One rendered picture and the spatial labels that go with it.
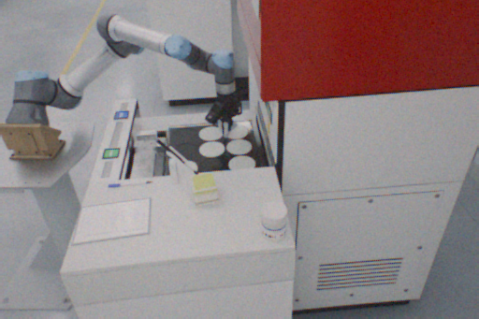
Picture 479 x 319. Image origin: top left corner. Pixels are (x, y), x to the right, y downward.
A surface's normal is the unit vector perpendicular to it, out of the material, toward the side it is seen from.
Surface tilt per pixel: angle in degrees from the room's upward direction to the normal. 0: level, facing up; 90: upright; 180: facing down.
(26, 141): 90
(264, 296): 90
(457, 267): 0
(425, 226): 90
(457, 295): 0
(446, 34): 90
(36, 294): 0
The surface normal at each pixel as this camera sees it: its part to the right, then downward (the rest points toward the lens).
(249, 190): -0.03, -0.81
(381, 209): 0.11, 0.58
